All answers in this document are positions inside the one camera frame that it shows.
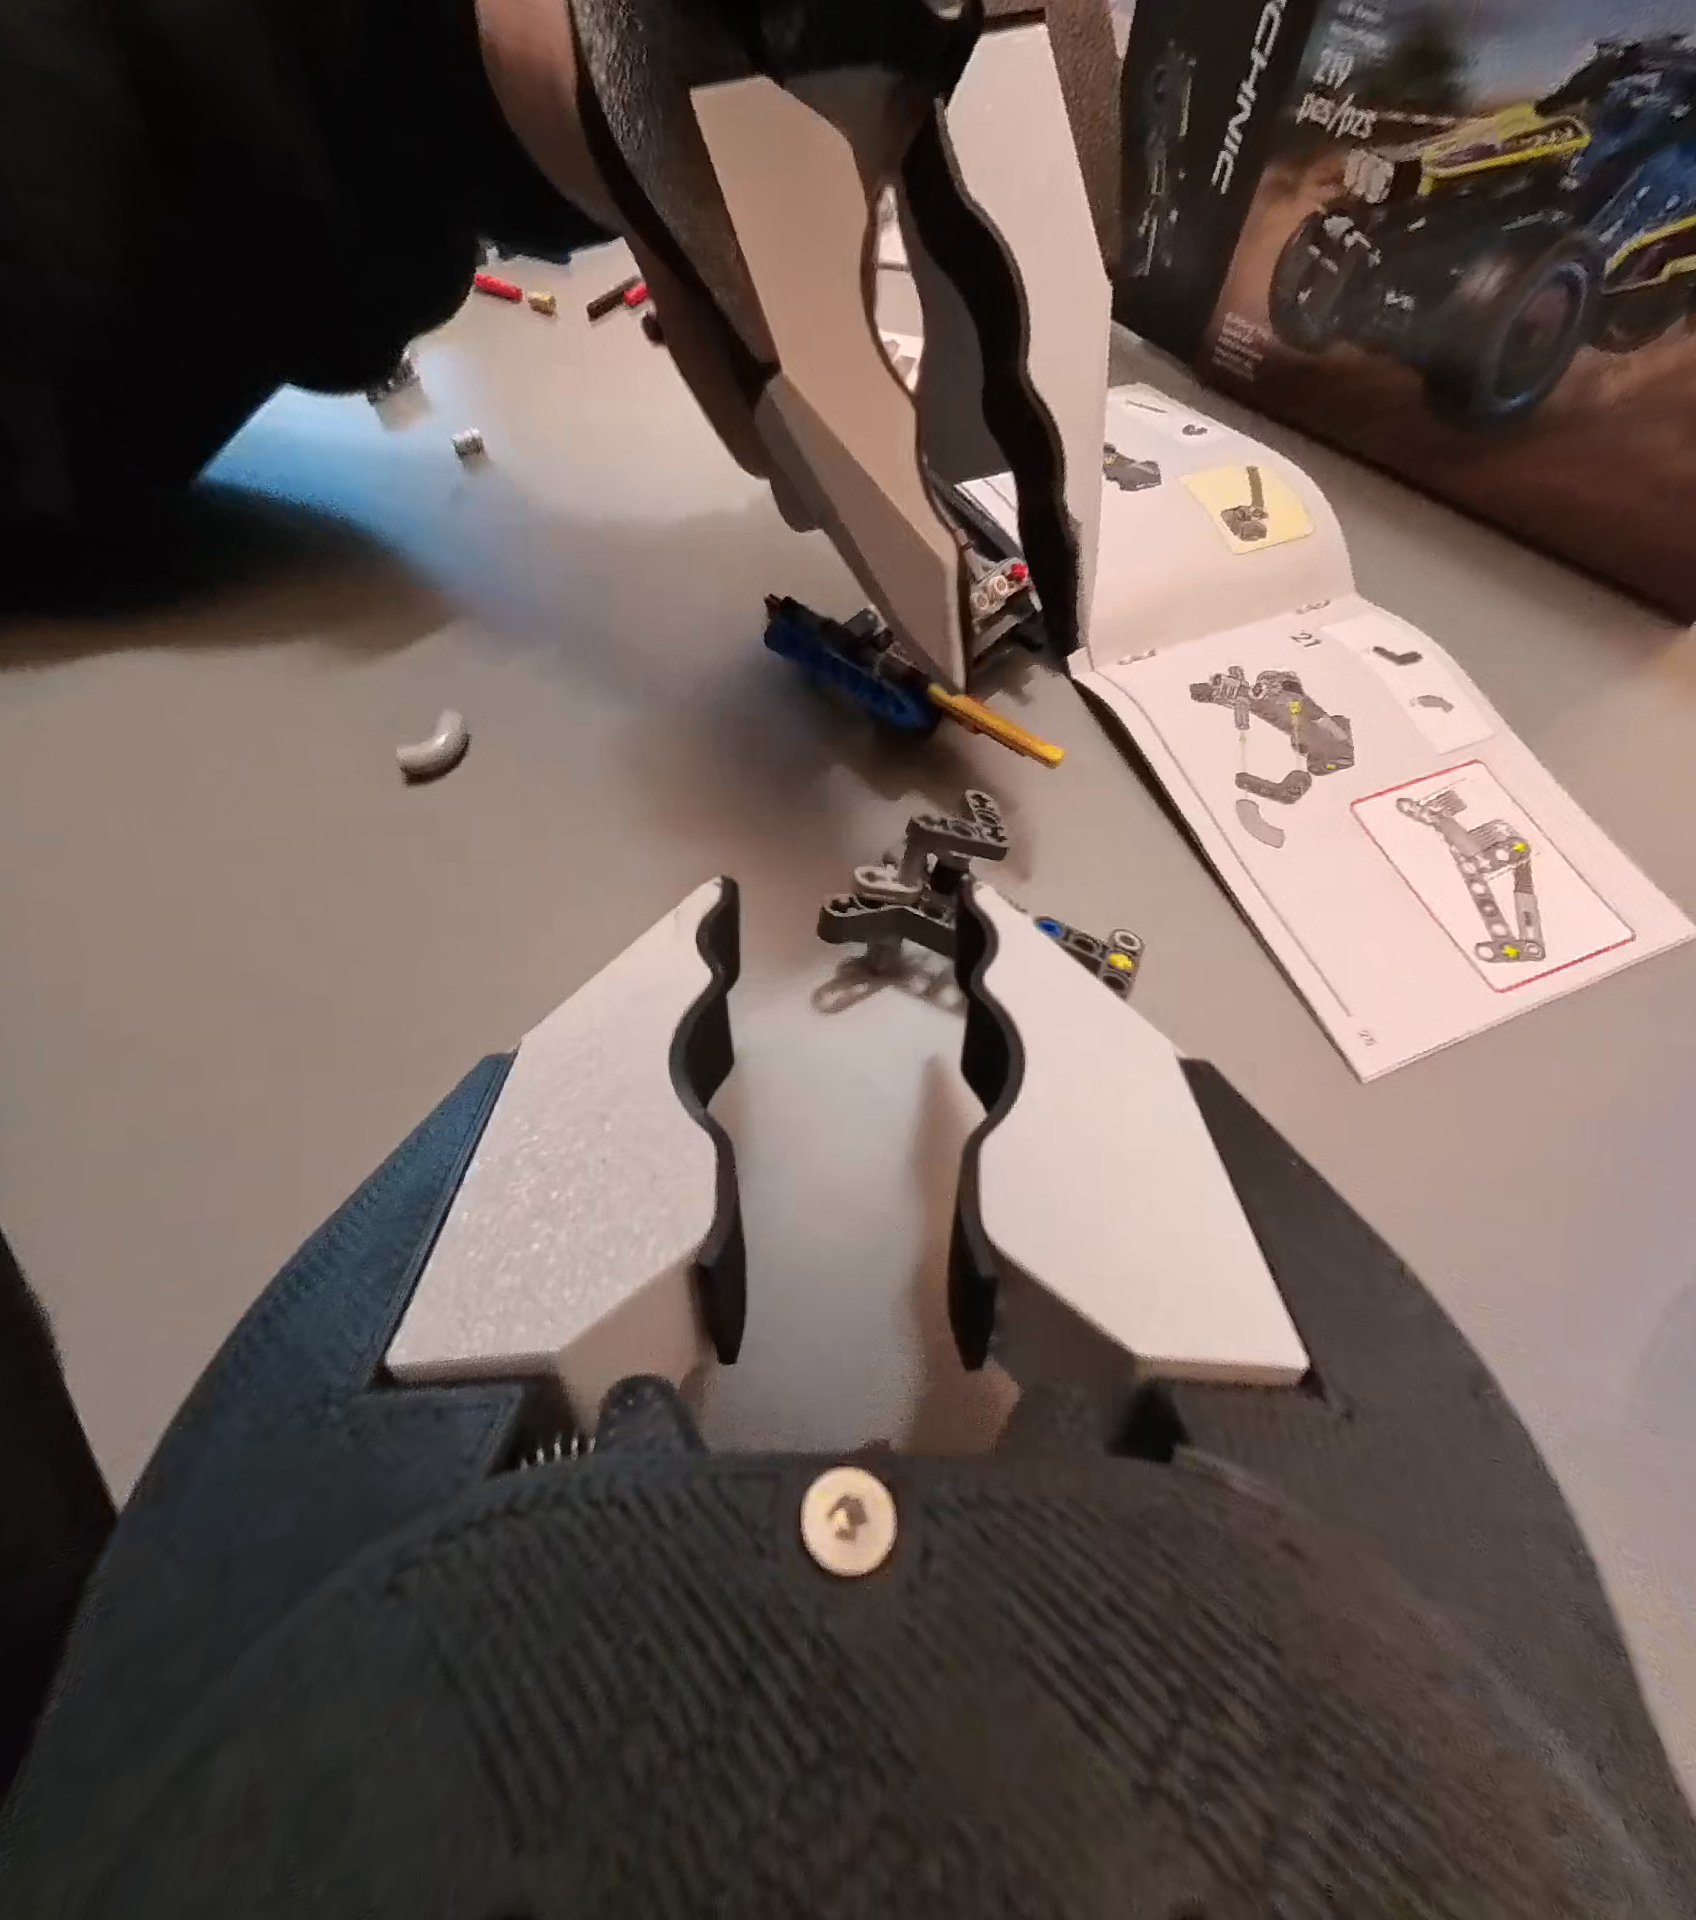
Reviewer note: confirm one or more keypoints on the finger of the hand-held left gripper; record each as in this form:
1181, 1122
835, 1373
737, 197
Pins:
1067, 375
819, 270

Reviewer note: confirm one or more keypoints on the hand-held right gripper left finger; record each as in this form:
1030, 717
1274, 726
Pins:
578, 1200

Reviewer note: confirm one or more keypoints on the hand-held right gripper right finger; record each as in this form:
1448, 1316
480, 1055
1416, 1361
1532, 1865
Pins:
1133, 1200

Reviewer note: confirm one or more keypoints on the toy car chassis assembly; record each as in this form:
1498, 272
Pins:
849, 669

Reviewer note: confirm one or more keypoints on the grey toy connector assembly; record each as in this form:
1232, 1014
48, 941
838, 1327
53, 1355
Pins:
961, 832

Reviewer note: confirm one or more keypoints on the person's left forearm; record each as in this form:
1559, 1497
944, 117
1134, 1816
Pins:
113, 224

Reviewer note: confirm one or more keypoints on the toy set box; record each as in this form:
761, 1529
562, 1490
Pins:
1463, 224

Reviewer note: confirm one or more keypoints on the red toy pin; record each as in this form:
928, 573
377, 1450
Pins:
498, 285

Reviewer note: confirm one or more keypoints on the small grey toy bush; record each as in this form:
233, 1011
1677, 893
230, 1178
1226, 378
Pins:
470, 447

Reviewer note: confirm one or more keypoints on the open instruction booklet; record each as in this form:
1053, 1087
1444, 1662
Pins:
1388, 841

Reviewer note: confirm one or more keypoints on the curved grey toy piece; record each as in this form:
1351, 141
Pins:
430, 746

